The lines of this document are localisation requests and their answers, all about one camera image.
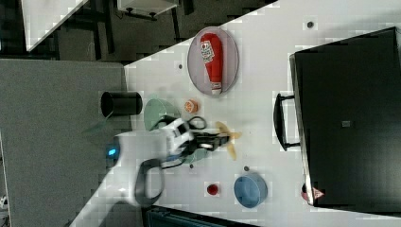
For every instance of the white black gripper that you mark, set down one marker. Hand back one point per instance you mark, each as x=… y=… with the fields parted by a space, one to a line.
x=179 y=135

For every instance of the peeled yellow toy banana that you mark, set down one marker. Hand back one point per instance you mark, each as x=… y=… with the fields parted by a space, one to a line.
x=233 y=135

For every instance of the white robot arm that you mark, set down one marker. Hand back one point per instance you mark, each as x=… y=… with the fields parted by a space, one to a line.
x=136 y=154

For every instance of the light green mug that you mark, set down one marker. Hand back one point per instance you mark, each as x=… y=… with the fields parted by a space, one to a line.
x=197 y=155

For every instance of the orange slice toy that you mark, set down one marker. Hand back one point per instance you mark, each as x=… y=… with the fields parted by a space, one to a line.
x=191 y=106

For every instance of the small red cup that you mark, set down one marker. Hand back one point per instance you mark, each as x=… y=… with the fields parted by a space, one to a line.
x=212 y=189

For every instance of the green oval perforated tray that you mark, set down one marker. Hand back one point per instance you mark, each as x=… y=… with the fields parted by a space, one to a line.
x=155 y=109

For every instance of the pink round plate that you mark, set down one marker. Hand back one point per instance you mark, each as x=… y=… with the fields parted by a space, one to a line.
x=196 y=68

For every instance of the blue bowl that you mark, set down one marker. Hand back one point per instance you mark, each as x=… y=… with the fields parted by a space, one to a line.
x=250 y=190

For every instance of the red ketchup bottle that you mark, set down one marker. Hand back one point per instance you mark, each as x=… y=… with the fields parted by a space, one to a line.
x=212 y=54

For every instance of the black cylindrical cup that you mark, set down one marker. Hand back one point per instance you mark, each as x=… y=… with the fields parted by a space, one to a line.
x=120 y=103

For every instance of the black toaster oven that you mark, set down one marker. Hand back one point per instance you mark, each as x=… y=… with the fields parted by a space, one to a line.
x=347 y=100

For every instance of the white side table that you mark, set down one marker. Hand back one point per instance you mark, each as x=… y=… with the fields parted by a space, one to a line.
x=42 y=17

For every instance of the black oven door handle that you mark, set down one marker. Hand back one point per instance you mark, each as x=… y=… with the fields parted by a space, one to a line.
x=279 y=122

